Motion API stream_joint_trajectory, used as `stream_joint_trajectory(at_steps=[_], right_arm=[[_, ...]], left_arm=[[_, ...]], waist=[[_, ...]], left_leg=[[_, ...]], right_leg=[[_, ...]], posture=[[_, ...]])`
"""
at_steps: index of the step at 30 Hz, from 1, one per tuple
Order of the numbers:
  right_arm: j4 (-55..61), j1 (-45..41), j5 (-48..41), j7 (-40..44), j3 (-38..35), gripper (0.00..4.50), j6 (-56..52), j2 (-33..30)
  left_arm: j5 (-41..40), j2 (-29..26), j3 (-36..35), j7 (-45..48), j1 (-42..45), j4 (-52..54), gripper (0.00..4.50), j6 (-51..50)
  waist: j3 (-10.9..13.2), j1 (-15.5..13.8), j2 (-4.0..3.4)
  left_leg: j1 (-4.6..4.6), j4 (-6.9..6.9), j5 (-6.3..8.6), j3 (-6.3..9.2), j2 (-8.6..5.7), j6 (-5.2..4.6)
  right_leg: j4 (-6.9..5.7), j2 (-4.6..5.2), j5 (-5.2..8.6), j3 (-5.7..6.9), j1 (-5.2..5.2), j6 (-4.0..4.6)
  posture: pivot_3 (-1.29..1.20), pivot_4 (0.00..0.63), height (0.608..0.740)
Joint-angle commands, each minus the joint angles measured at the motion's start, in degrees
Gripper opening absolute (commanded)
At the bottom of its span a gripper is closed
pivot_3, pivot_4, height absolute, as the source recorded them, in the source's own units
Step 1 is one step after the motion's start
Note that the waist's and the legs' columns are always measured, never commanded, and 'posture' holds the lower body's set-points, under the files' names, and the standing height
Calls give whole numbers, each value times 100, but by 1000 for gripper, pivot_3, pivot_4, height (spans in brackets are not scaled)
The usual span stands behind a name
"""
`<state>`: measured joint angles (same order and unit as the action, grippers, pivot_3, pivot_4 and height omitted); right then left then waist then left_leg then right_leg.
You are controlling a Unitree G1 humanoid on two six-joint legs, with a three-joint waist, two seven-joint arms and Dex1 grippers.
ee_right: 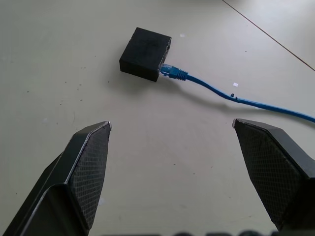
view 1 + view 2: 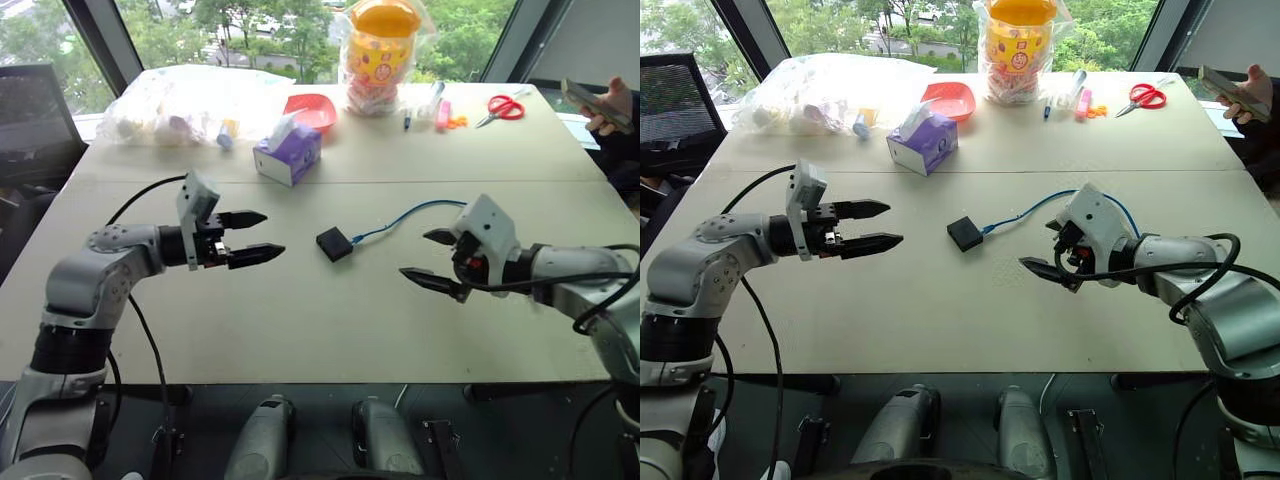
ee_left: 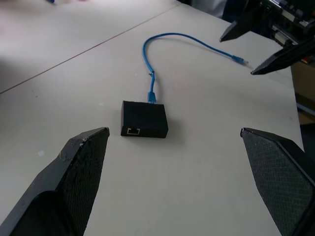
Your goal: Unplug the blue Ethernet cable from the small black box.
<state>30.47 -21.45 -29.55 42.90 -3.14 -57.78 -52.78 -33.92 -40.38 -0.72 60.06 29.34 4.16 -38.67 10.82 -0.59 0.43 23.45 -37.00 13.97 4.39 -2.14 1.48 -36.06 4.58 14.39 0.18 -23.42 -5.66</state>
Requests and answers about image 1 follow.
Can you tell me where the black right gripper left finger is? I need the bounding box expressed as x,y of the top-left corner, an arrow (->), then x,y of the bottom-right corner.
0,120 -> 113,236

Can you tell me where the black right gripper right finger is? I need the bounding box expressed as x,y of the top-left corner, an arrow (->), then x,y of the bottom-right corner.
232,118 -> 315,232

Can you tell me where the black plastic box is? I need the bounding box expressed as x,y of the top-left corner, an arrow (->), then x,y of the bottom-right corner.
119,27 -> 172,83

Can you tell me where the blue Ethernet cable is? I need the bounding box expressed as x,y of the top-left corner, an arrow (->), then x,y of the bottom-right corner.
159,62 -> 315,124

